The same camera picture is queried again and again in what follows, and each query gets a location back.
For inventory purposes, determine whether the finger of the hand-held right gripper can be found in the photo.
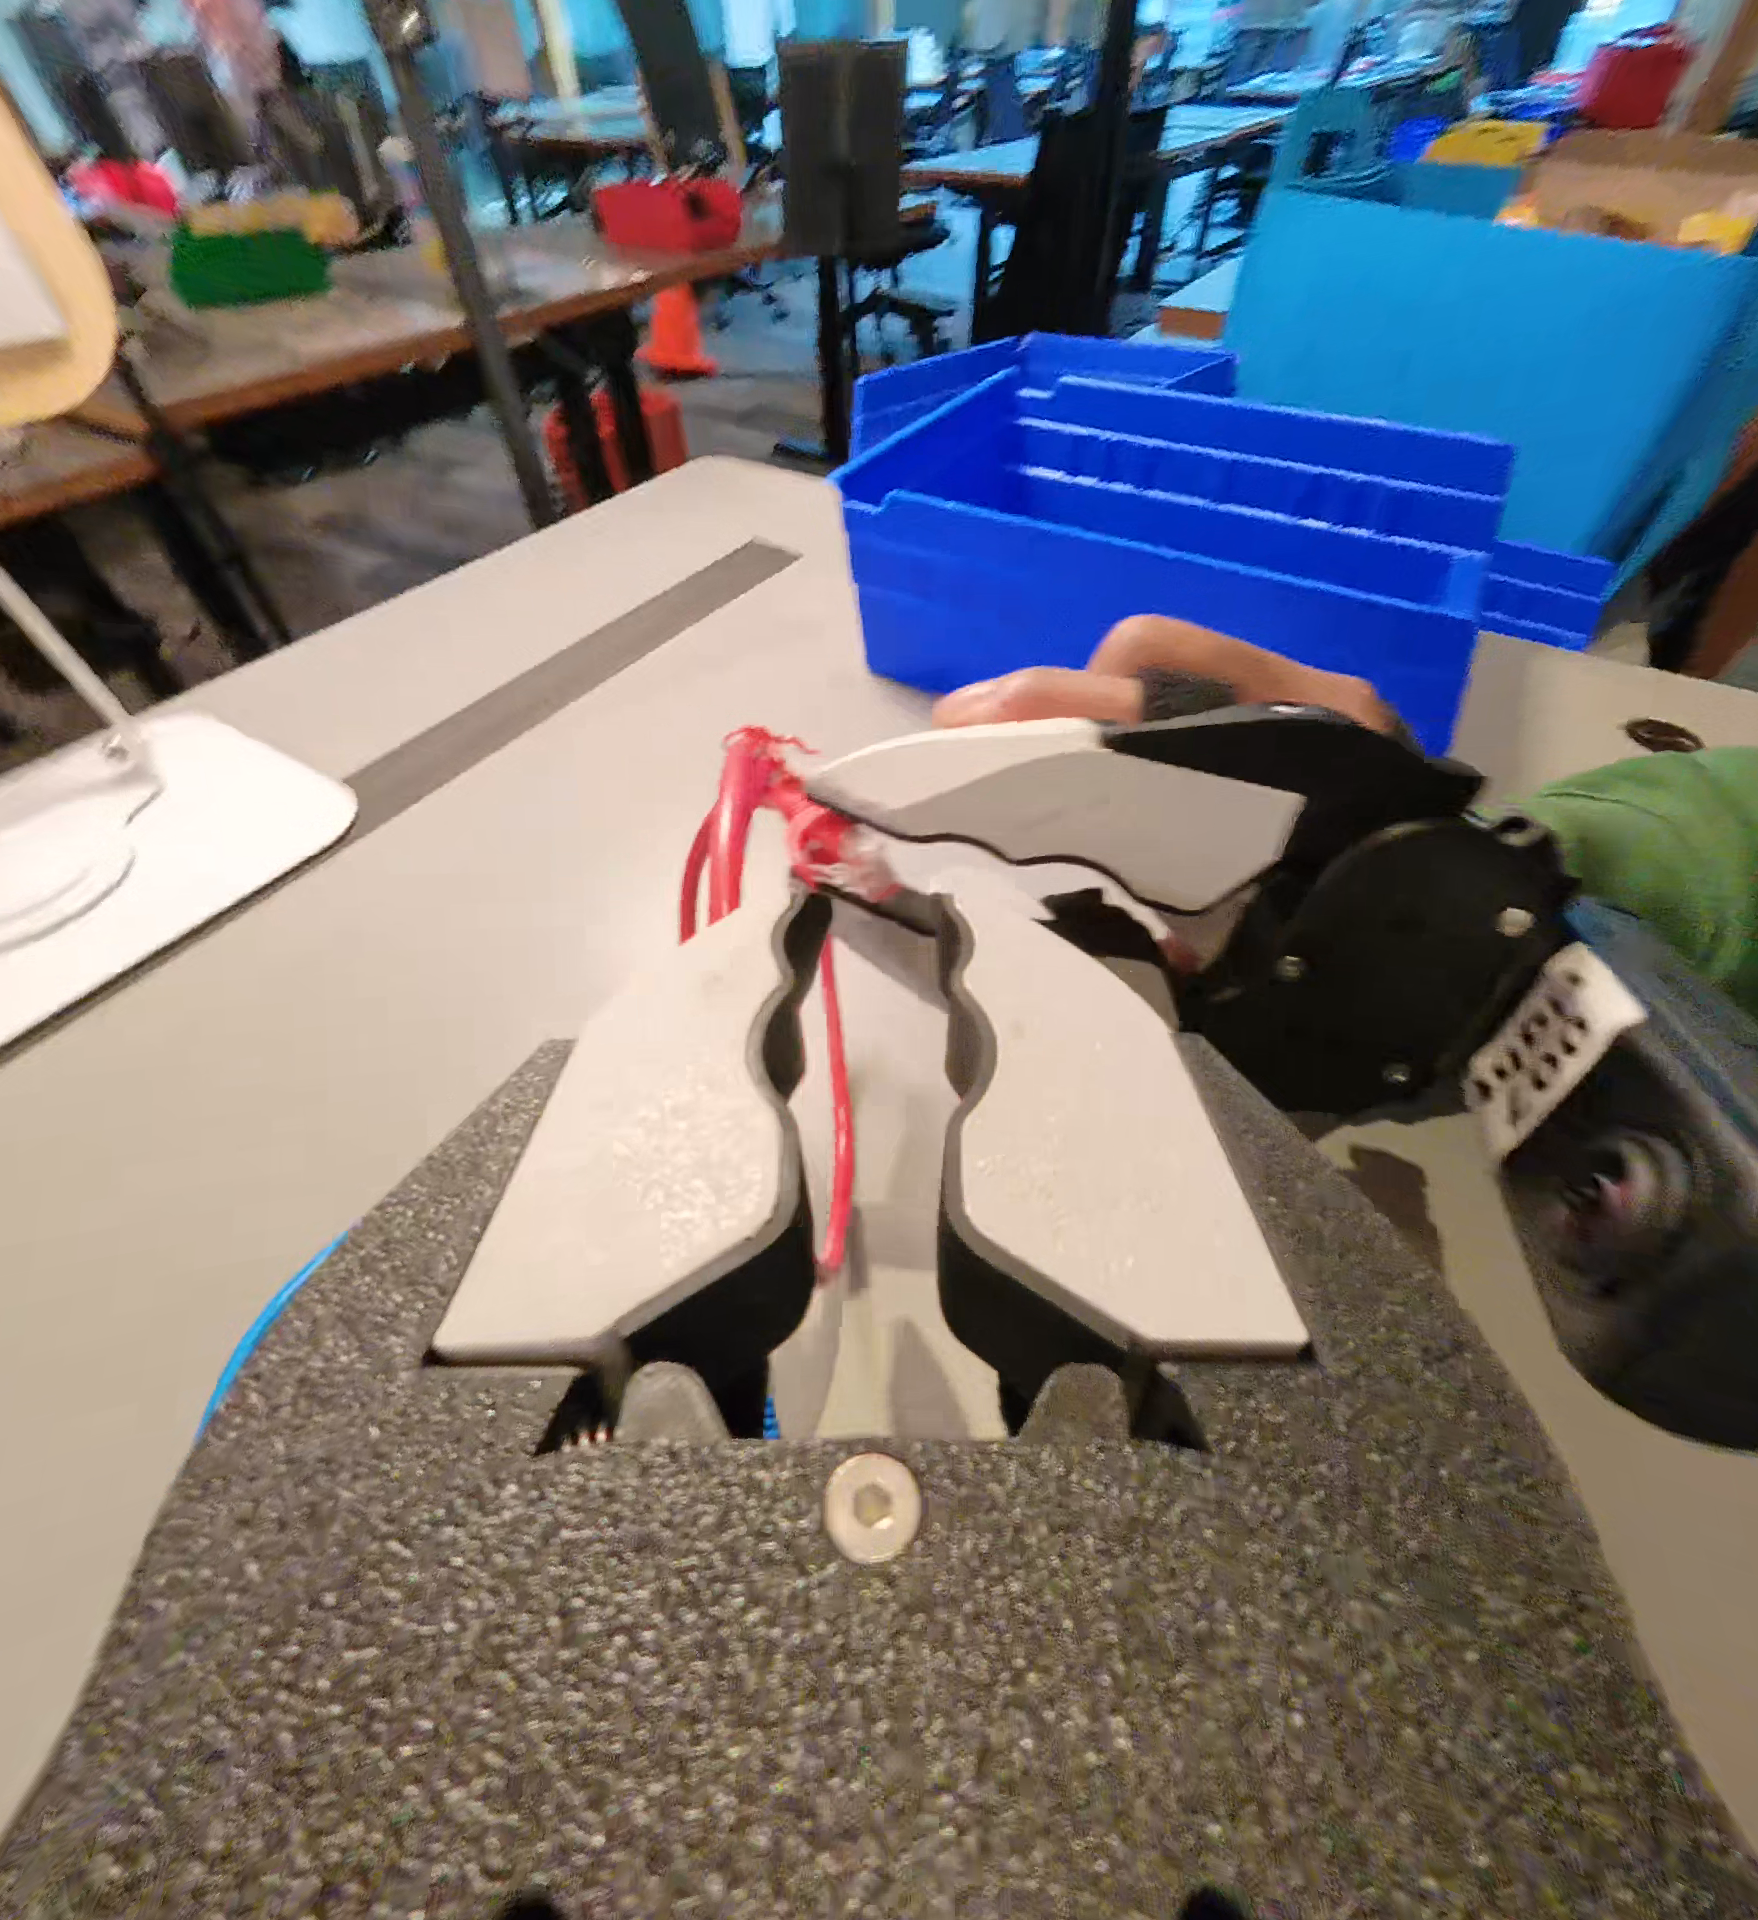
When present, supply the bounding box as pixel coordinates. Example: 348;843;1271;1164
799;717;1318;921

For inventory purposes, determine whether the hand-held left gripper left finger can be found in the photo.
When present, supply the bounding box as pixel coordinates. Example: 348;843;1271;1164
430;890;820;1375

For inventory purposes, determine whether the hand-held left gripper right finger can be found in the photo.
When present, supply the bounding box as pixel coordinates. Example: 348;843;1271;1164
934;895;1316;1375

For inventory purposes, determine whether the red ethernet cable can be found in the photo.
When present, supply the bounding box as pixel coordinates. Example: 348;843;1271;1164
674;721;888;1293

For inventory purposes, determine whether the blue ethernet cable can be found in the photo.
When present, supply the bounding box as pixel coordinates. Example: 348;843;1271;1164
200;1224;359;1449

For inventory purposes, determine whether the person's right forearm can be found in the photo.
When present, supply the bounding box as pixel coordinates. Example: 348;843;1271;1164
1491;743;1758;1087

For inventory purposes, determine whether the person's right hand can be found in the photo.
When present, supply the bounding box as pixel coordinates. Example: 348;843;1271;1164
932;614;1416;752

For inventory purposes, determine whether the white stand base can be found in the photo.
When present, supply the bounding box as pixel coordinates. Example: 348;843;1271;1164
0;710;364;1109

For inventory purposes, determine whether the orange traffic cone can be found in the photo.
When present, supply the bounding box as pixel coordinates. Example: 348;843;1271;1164
634;283;722;383

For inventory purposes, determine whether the light blue box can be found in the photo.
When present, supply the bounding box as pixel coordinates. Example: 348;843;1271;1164
1221;176;1758;579

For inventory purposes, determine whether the red plastic crate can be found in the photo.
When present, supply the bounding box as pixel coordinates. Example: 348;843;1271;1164
586;172;751;261

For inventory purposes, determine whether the thin black lamp pole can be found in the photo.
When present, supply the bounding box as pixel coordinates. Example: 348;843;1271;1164
364;0;573;532

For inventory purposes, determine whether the green box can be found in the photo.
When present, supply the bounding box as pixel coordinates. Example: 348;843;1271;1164
165;218;338;315

